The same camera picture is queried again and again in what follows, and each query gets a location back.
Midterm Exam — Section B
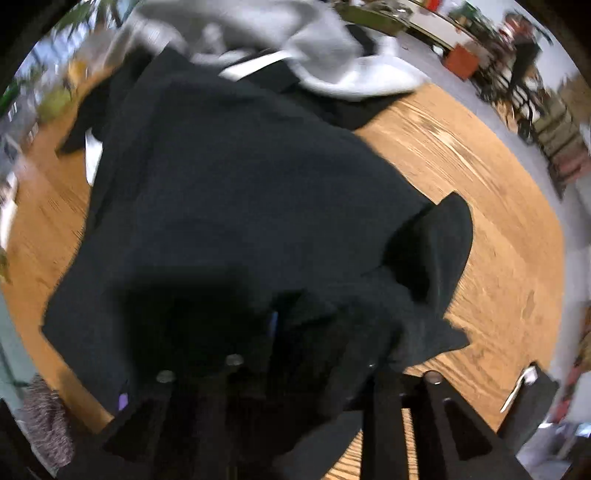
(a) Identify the light grey knit sweater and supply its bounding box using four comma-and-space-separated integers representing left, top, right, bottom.
117, 0, 428, 102

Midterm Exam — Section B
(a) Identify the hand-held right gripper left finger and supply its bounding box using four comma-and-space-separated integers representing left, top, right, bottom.
102, 310, 280, 480

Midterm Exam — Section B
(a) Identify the orange box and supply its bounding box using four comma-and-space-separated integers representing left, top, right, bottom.
444, 43, 479, 80

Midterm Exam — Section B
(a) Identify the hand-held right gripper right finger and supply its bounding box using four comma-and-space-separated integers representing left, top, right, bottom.
359, 359, 532, 480

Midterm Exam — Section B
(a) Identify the dark cloth with white edge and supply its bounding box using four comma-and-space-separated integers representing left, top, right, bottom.
499, 362, 560, 446

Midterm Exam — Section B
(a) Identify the black shirt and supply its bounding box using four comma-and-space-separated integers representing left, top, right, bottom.
41, 48, 475, 480

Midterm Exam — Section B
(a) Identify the stack of brown crates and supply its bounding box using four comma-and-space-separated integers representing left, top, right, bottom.
531, 74, 591, 197

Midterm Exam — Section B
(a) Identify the black garment with white stripe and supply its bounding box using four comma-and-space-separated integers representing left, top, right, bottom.
55, 23, 402, 185

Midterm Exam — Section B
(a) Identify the patterned grey cloth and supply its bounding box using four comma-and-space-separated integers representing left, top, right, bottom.
21, 375, 75, 474

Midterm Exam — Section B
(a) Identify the dark metal chair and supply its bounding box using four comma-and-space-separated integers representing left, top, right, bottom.
475, 14, 552, 141

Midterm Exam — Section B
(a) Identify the long cluttered side table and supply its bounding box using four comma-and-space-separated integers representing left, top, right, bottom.
332, 0, 455, 49

